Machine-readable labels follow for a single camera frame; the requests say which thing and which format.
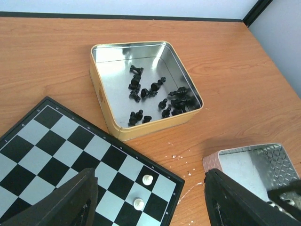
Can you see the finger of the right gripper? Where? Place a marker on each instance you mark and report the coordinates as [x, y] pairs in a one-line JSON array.
[[275, 196]]

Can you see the gold square tin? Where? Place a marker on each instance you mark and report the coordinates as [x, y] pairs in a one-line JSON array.
[[142, 87]]

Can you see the pink square tin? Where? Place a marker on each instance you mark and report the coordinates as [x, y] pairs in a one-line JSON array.
[[255, 169]]

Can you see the black and silver chessboard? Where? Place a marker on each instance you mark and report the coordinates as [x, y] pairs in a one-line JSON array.
[[51, 144]]

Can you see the white chess piece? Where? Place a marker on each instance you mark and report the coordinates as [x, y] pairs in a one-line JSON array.
[[138, 204]]

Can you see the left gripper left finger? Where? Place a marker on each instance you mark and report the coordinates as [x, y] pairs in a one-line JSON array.
[[72, 204]]

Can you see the black aluminium frame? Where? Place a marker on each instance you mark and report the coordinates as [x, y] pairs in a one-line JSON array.
[[245, 11]]

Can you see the black chess pieces pile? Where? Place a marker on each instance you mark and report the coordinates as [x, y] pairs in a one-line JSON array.
[[157, 101]]

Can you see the white chess pawn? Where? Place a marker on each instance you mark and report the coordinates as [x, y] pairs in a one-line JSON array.
[[147, 180]]

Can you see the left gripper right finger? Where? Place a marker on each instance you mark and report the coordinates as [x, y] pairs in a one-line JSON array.
[[226, 207]]

